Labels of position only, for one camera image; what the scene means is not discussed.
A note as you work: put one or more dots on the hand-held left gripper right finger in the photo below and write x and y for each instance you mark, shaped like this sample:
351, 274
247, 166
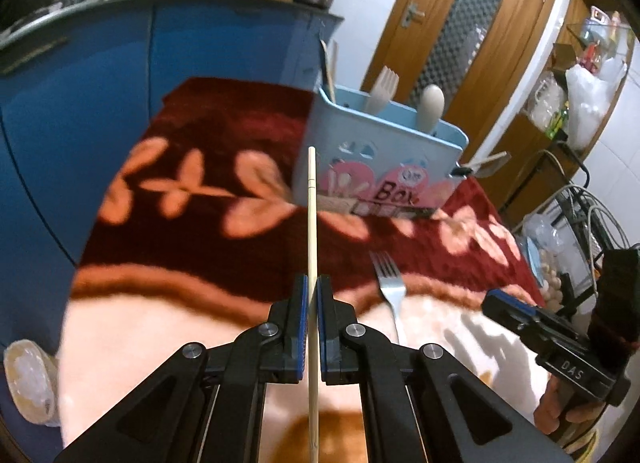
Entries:
323, 333

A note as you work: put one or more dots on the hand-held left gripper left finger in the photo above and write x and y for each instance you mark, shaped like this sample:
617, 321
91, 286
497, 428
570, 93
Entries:
301, 333

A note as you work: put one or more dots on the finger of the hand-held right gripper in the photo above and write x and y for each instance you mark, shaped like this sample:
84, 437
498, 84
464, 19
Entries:
535, 329
510, 304

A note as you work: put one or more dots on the large steel fork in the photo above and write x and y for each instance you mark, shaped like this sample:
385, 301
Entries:
390, 288

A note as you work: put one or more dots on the light wooden chopstick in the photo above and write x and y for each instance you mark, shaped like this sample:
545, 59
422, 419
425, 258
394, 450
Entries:
313, 218

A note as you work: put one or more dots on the light blue utensil box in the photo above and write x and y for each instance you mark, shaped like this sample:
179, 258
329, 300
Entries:
350, 143

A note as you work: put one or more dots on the pale spoon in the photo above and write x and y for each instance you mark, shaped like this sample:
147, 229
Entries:
432, 103

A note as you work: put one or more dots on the pale fork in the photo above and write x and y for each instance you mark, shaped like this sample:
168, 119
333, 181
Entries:
382, 88

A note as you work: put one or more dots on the person's right hand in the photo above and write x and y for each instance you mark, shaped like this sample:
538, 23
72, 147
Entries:
547, 408

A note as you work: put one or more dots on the pile of eggs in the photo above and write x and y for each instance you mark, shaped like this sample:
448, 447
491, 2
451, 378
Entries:
550, 283

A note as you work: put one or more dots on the light blue basin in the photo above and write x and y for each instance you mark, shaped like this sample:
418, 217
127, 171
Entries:
530, 263

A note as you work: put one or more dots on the black metal rack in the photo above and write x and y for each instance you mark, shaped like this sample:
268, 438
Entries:
555, 203

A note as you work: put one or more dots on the red floral blanket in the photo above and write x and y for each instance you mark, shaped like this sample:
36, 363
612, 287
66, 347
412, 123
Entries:
200, 243

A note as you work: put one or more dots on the black utensil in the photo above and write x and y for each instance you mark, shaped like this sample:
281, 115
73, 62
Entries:
462, 172

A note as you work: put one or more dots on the green bottle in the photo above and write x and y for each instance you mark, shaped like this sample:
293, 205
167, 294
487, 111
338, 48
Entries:
557, 120

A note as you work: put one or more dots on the crumpled clear plastic bag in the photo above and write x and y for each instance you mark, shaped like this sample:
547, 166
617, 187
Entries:
545, 98

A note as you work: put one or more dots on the white plastic bag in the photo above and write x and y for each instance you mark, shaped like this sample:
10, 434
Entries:
595, 103

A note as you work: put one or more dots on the wooden shelf unit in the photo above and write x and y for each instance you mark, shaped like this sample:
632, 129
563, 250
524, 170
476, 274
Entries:
560, 50

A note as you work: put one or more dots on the colourful snack packets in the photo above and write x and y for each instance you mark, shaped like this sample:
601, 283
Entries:
602, 28

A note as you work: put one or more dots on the blue base cabinets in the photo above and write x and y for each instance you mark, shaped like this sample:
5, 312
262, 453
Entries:
75, 118

